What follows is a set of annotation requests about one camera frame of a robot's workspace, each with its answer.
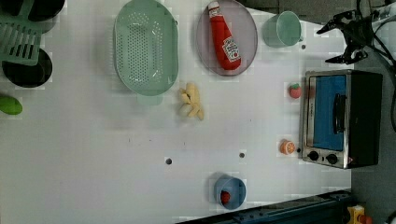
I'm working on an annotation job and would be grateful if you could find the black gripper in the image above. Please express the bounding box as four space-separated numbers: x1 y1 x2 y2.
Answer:
317 10 374 64

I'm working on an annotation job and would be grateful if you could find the light green mug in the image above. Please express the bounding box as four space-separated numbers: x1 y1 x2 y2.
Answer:
262 11 304 48

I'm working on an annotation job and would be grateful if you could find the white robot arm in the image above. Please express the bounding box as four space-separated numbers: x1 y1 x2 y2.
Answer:
317 3 395 65

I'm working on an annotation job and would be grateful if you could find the silver toaster oven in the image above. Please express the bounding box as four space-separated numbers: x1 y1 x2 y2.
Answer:
302 69 383 169

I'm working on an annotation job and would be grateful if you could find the toy strawberry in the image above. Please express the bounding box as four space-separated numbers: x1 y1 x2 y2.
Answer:
289 83 302 99

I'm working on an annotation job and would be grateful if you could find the purple round plate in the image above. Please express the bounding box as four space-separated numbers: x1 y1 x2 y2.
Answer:
195 0 259 77

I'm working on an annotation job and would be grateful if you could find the red ketchup bottle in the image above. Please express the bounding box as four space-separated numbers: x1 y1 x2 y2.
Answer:
207 1 242 70

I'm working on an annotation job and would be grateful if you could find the toy orange half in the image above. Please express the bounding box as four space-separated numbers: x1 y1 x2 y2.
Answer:
279 140 296 155

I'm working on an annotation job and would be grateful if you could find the yellow toy banana bunch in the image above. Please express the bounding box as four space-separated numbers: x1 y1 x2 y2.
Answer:
179 82 205 120

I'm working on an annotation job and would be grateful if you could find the yellow emergency stop box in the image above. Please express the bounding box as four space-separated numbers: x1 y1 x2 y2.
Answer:
347 205 373 224

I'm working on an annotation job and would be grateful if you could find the blue bowl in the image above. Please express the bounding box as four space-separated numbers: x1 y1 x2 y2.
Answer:
214 175 247 210

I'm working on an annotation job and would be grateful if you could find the small red toy fruit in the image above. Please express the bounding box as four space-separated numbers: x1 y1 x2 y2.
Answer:
220 190 231 205

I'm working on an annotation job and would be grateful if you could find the green perforated colander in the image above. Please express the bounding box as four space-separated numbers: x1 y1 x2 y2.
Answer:
113 0 178 105

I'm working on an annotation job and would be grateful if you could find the upper black round burner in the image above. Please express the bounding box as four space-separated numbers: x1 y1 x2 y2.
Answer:
0 0 65 21

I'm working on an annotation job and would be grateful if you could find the black round stove burner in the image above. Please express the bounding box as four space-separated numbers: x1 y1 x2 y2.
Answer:
2 49 52 88

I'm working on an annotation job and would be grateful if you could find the green dish rack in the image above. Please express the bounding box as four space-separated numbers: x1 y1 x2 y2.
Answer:
0 0 43 66

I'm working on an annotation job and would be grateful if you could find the green toy vegetable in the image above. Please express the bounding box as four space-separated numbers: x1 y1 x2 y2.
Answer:
0 96 22 115

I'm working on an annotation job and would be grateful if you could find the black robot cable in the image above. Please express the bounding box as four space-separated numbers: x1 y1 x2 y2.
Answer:
354 0 396 133

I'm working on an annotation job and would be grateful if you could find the blue metal frame rail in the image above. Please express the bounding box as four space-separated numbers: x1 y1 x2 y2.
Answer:
178 190 355 224

